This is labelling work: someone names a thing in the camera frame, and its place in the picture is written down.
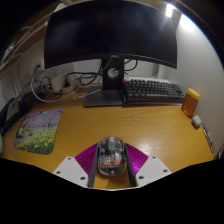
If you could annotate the wooden wall shelf unit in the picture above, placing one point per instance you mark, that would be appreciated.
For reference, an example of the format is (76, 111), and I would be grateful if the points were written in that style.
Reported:
(20, 36)

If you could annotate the white power strip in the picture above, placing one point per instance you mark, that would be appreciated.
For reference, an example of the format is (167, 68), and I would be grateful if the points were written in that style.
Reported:
(63, 86)

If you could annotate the orange jar with yellow lid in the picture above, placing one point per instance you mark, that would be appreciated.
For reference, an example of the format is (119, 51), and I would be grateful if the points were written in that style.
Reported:
(190, 105)

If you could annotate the silver mini computer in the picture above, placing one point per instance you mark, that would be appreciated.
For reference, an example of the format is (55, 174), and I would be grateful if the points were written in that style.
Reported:
(12, 110)

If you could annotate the white wall outlet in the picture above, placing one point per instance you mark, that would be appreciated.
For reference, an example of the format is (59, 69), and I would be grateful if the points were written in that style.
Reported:
(38, 65)

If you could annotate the black box stand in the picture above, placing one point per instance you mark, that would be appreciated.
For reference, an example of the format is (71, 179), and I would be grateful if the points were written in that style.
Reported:
(25, 103)

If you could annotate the bright tube lamp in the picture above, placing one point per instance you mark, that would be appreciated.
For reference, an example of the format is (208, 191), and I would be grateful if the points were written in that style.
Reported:
(170, 10)

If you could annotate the transparent computer mouse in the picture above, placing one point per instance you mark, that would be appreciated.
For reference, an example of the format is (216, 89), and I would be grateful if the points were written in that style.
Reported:
(111, 156)

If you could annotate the small white earbud case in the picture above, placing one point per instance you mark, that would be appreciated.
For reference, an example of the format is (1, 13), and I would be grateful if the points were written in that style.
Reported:
(196, 121)

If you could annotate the black keyboard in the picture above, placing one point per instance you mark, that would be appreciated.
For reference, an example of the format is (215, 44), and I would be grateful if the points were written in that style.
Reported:
(151, 90)

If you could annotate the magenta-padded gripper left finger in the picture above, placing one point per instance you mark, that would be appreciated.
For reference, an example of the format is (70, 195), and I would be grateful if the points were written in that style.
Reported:
(68, 170)

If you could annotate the black curved monitor with stand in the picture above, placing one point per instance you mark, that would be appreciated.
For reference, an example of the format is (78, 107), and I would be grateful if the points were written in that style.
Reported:
(110, 30)

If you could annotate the flower landscape print mouse pad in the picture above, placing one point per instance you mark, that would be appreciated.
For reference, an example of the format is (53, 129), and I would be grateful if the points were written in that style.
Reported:
(38, 131)

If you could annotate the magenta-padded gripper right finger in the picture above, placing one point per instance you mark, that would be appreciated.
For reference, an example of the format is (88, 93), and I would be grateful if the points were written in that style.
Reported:
(151, 170)

